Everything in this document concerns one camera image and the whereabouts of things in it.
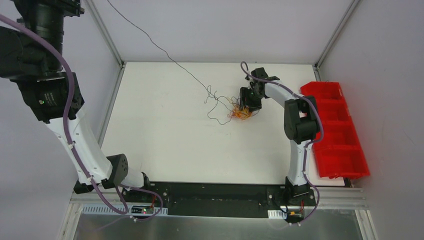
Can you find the right white cable duct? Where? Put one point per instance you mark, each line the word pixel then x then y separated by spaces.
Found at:
pixel 277 214

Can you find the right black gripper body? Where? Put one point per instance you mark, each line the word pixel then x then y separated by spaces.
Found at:
pixel 249 98

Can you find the red plastic bin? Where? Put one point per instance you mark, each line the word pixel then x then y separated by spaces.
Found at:
pixel 339 154

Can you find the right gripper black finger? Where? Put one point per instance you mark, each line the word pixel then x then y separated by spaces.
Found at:
pixel 244 105
pixel 255 106

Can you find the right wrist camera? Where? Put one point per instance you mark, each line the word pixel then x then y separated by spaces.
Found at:
pixel 251 82

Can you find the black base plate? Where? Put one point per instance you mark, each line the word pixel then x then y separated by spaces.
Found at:
pixel 220 199

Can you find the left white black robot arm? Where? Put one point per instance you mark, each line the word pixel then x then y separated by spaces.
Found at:
pixel 31 50

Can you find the left white cable duct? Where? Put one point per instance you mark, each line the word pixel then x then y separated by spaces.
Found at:
pixel 109 209

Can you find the white cable duct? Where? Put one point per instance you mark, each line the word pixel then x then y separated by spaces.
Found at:
pixel 109 209
pixel 277 214

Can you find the aluminium frame rail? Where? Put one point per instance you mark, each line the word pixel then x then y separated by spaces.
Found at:
pixel 331 197

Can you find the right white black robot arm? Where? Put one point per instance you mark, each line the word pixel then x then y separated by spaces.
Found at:
pixel 301 125

